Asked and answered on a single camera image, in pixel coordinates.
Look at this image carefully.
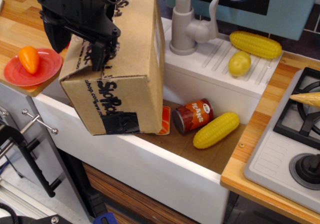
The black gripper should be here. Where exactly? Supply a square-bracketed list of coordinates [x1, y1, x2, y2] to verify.
[37, 0, 121, 71]

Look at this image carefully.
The brown cardboard box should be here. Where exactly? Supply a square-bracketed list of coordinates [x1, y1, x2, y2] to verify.
[59, 0, 165, 135]

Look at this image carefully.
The red plastic plate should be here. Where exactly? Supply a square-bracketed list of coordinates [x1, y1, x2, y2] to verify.
[3, 48, 63, 87]

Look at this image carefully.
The orange toy pepper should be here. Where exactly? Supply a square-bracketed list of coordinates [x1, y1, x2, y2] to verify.
[18, 46, 40, 75]

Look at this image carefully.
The grey toy faucet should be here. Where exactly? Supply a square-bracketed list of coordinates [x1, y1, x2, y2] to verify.
[169, 0, 219, 56]

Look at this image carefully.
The orange toy salmon piece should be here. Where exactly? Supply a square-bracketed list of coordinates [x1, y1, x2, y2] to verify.
[158, 105, 171, 136]

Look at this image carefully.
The black clamp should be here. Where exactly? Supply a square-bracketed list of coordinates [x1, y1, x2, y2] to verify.
[0, 123, 62, 198]

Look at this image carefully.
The toy beans can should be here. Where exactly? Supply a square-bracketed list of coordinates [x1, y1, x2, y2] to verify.
[172, 98, 214, 134]

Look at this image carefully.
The white toy sink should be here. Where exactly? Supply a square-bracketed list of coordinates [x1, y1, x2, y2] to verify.
[32, 17, 285, 224]

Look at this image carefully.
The yellow toy corn in sink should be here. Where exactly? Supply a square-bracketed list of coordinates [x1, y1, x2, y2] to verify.
[193, 112, 240, 149]

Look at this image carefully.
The yellow toy potato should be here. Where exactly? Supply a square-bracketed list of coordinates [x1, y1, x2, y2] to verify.
[228, 51, 252, 77]

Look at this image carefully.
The yellow toy corn on drainer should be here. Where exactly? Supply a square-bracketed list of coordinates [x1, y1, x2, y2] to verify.
[229, 31, 283, 59]

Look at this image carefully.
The light blue toy microwave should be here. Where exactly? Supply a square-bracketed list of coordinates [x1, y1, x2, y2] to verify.
[162, 0, 317, 41]

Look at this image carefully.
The grey toy stove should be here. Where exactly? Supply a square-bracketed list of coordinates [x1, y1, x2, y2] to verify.
[244, 67, 320, 213]

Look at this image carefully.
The beige ice cream cone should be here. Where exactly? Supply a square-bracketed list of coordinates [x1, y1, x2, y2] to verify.
[289, 92, 320, 108]

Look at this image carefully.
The black stove knob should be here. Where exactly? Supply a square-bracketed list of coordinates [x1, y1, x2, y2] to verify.
[289, 153, 320, 191]

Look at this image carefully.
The silver cabinet handle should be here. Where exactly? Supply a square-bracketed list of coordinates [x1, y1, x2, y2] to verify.
[20, 108, 59, 135]

